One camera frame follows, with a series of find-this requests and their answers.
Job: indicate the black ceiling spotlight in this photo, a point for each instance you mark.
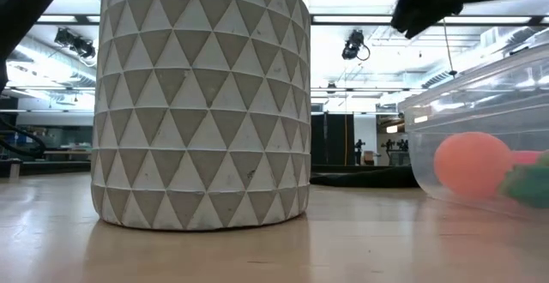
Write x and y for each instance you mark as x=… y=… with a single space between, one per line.
x=352 y=45
x=75 y=43

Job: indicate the black partition panel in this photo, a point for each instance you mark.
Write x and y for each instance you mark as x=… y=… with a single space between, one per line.
x=332 y=141

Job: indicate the green plush object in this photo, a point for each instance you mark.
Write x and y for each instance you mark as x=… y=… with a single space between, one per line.
x=527 y=186

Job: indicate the white grey triangle-pattern planter pot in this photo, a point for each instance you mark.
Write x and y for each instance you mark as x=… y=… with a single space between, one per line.
x=201 y=103

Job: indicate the black camera tripod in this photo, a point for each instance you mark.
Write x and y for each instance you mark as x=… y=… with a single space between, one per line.
x=359 y=150

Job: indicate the clear plastic tupperware container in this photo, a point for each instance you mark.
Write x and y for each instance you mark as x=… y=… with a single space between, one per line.
x=472 y=103

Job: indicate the pale peach toy fruit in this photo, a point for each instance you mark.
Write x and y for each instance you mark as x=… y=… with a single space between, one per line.
x=472 y=165

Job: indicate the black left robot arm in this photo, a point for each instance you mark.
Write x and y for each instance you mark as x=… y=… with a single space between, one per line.
x=21 y=8

